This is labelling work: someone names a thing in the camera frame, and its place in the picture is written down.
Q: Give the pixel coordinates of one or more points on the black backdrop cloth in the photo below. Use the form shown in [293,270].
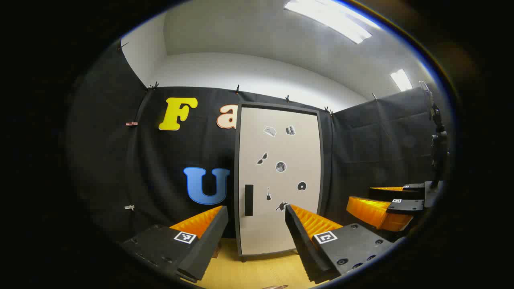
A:
[168,160]

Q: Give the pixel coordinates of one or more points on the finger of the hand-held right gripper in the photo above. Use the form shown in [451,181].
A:
[385,193]
[405,205]

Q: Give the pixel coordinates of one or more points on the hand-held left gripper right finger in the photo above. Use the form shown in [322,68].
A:
[301,241]

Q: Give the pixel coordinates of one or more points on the grey cabinet door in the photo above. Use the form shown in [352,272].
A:
[281,224]

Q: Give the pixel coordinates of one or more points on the small ceiling light panel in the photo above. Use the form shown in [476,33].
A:
[401,80]

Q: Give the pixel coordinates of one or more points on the long ceiling light panel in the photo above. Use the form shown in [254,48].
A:
[329,20]

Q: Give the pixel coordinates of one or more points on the grey cabinet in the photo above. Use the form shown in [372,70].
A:
[237,180]

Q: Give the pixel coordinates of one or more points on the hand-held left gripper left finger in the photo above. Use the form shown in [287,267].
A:
[209,241]

